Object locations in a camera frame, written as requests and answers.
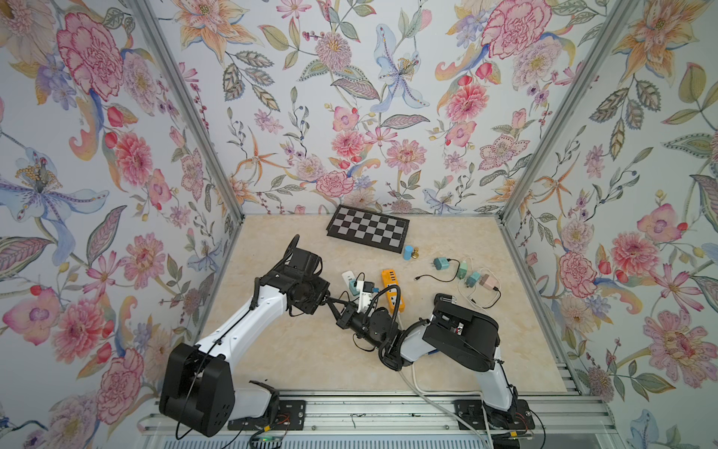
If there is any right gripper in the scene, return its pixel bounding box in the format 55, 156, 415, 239
330, 298, 386, 354

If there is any black shaver cable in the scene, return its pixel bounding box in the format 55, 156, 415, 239
413, 259, 462, 284
467, 287, 503, 311

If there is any light green USB charger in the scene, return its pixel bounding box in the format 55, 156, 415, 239
456, 261, 467, 280

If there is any teal USB charger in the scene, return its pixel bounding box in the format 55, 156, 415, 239
466, 271, 484, 288

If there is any thin white USB cable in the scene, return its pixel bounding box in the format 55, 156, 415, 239
455, 261, 495, 304

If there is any brown charger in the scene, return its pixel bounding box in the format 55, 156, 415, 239
480, 274, 500, 291

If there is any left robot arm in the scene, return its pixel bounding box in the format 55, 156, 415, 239
159, 245, 329, 437

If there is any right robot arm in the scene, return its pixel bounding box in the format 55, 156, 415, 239
325, 293, 519, 428

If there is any orange power strip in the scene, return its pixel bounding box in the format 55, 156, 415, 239
380, 268, 406, 314

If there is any white power strip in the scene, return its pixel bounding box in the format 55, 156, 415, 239
341, 271, 356, 286

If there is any black white chessboard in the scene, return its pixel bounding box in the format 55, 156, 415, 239
326, 206, 409, 253

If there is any grey power strip cord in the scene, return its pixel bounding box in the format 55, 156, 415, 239
397, 369, 489, 449

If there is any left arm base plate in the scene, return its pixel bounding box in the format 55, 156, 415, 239
227, 400, 307, 431

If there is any white power strip cord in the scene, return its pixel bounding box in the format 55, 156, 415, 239
411, 364, 497, 449

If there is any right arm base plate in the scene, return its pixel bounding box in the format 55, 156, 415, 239
452, 398, 536, 431

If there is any left aluminium corner post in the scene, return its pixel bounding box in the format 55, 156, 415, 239
125, 0, 245, 224

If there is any aluminium corner post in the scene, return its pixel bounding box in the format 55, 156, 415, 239
497, 0, 635, 226
125, 0, 245, 224

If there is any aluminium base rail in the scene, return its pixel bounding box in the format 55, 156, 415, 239
136, 392, 625, 448

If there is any right aluminium corner post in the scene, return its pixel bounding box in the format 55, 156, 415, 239
497, 0, 635, 226

